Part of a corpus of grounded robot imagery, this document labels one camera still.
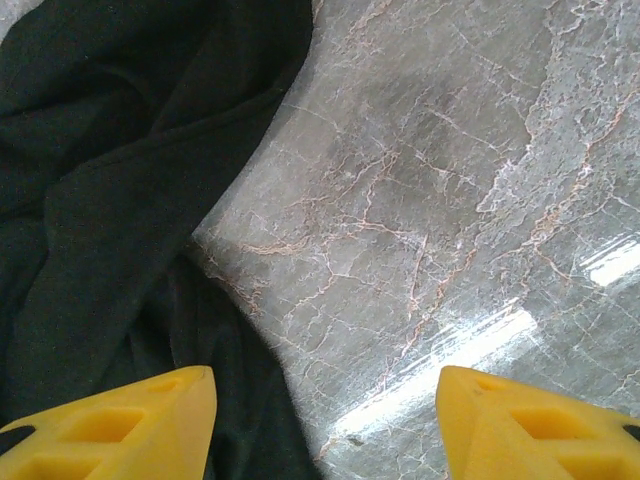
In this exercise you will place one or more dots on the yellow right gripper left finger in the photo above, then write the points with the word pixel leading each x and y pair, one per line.
pixel 110 430

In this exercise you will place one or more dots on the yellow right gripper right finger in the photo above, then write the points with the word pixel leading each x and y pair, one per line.
pixel 530 430

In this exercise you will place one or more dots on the black t-shirt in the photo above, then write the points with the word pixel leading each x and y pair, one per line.
pixel 100 150

